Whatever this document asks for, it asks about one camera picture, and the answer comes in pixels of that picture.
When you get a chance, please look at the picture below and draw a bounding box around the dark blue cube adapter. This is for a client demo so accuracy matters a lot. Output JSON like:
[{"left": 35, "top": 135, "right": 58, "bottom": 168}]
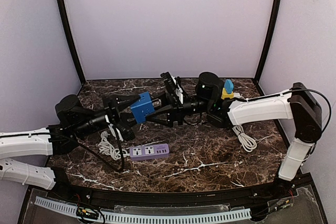
[{"left": 130, "top": 92, "right": 155, "bottom": 124}]

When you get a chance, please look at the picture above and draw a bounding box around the purple power strip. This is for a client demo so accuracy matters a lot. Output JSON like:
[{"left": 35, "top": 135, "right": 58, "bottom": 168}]
[{"left": 130, "top": 144, "right": 170, "bottom": 161}]

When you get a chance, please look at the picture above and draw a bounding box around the yellow cube socket adapter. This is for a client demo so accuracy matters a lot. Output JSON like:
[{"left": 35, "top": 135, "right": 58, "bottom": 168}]
[{"left": 221, "top": 88, "right": 234, "bottom": 100}]

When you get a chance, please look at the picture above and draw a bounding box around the blue square socket adapter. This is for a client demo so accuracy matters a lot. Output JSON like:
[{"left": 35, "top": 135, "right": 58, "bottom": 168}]
[{"left": 224, "top": 79, "right": 234, "bottom": 94}]

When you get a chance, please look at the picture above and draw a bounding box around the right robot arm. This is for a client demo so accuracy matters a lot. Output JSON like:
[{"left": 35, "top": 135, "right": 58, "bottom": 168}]
[{"left": 145, "top": 72, "right": 327, "bottom": 181}]

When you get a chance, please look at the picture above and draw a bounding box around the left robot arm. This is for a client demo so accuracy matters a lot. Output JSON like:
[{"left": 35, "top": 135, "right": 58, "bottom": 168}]
[{"left": 1, "top": 94, "right": 140, "bottom": 190}]

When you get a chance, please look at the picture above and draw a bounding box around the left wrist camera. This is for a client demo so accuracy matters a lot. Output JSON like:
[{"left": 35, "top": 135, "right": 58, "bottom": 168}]
[{"left": 109, "top": 123, "right": 135, "bottom": 142}]

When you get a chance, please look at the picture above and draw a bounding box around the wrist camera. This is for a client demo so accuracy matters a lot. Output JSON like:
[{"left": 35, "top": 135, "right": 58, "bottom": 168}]
[
  {"left": 109, "top": 123, "right": 135, "bottom": 142},
  {"left": 160, "top": 72, "right": 184, "bottom": 104}
]

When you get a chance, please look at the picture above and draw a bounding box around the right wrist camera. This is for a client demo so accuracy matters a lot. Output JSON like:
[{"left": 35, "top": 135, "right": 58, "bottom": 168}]
[{"left": 160, "top": 72, "right": 184, "bottom": 104}]

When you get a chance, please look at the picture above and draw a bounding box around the white purple-strip cord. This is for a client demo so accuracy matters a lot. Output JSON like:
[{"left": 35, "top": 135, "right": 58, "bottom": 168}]
[{"left": 97, "top": 131, "right": 131, "bottom": 161}]

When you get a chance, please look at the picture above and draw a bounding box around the white coiled power cord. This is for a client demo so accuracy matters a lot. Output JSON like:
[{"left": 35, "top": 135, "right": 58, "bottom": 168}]
[{"left": 232, "top": 125, "right": 258, "bottom": 153}]

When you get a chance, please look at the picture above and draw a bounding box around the white slotted cable duct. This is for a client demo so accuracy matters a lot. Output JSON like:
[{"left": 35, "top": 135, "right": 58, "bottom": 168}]
[{"left": 34, "top": 196, "right": 251, "bottom": 223}]

